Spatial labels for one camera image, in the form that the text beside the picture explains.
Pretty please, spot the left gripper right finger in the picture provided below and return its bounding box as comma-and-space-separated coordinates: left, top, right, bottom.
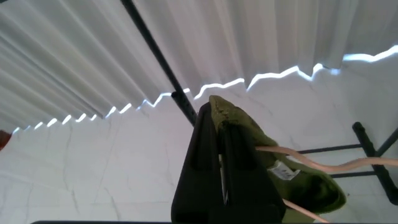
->
219, 123, 286, 222

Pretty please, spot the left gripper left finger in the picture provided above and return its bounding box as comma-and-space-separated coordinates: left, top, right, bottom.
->
170, 102, 225, 222

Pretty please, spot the pink clothes hanger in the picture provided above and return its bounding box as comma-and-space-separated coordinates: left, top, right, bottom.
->
254, 145, 398, 224

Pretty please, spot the green garment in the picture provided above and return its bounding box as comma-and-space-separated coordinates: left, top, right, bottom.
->
208, 95, 348, 224

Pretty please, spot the black clothes rack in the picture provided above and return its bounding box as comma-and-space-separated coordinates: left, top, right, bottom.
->
119, 0, 398, 206

